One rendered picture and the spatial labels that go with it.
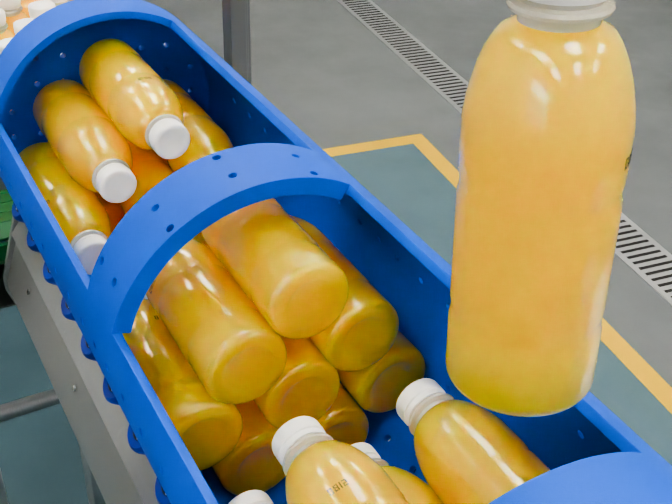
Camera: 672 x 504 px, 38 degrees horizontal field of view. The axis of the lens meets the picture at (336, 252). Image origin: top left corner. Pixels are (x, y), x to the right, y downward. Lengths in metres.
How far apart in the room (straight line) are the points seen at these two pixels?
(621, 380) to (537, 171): 2.19
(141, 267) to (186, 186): 0.08
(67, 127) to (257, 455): 0.43
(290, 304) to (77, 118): 0.41
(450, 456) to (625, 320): 2.11
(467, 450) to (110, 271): 0.32
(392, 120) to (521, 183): 3.27
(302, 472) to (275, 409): 0.16
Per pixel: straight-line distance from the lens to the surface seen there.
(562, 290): 0.42
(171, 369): 0.80
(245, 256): 0.77
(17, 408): 1.97
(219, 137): 1.04
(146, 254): 0.76
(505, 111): 0.38
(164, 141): 0.98
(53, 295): 1.18
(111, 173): 0.99
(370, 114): 3.69
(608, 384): 2.54
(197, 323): 0.77
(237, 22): 1.70
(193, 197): 0.76
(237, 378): 0.77
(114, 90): 1.05
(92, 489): 1.50
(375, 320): 0.80
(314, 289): 0.75
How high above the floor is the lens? 1.61
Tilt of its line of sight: 34 degrees down
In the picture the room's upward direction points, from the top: 2 degrees clockwise
